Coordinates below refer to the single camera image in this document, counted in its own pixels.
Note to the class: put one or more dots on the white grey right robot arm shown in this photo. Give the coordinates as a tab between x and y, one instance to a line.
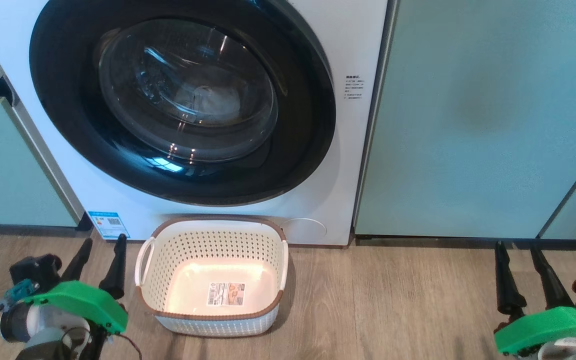
568	354

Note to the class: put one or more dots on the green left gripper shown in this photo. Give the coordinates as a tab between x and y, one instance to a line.
83	300

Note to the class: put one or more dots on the round white filter cover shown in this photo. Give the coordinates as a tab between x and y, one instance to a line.
308	230

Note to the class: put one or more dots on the black washing machine door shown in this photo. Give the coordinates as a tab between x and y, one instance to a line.
68	125

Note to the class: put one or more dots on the white perforated laundry basket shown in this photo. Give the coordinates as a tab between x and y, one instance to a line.
208	250

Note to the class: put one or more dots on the blue energy label sticker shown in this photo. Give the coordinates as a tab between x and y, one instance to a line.
109	225

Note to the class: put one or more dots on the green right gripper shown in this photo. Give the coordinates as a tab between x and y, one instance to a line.
548	330

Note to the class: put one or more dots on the white front-load washing machine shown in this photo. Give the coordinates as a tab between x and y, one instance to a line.
353	175

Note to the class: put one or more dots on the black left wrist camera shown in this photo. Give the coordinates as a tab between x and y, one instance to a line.
35	270

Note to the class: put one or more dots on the product label sticker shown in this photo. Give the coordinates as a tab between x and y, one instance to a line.
226	294

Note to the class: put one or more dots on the wide pale green cabinet door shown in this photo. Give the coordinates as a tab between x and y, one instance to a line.
468	125

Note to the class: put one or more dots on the printed instruction text label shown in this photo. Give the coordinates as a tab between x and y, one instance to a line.
355	87

